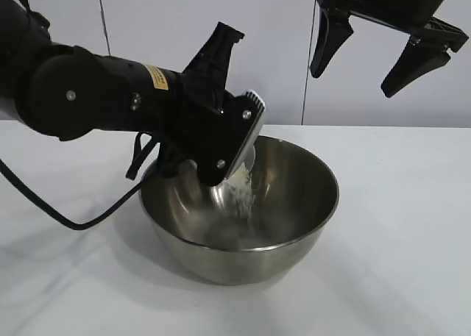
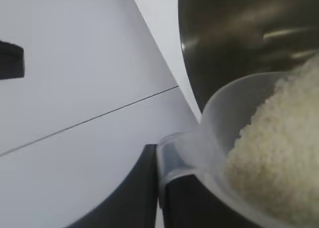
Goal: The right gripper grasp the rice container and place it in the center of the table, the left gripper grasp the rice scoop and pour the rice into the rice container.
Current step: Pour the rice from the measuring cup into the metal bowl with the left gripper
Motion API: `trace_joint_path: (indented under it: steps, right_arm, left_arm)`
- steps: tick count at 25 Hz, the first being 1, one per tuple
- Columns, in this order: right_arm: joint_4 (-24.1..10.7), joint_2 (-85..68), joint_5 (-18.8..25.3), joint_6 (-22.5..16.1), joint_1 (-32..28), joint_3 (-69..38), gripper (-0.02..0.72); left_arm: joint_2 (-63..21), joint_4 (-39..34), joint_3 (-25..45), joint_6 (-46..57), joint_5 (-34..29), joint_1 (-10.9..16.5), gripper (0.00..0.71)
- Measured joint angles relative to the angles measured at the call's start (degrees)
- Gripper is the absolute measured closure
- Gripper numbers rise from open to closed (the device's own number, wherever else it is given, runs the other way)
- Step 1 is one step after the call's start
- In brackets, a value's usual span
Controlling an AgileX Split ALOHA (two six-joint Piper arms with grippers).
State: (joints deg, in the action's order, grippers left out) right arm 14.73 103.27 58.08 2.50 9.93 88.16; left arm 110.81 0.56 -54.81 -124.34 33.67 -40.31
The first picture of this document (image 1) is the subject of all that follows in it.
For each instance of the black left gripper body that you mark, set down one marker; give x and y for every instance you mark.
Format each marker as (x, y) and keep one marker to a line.
(195, 93)

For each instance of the stainless steel mixing bowl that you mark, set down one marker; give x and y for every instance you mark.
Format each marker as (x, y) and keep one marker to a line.
(276, 247)

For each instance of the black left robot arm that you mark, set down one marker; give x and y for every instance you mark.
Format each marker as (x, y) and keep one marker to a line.
(73, 93)

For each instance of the white rice grains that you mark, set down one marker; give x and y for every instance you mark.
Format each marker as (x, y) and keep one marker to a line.
(241, 190)

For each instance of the clear plastic measuring cup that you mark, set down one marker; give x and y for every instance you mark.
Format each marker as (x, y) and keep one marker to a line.
(250, 159)

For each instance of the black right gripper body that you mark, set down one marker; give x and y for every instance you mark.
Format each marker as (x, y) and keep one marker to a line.
(401, 1)

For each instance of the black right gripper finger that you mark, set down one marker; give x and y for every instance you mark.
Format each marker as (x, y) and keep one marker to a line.
(416, 65)
(329, 45)

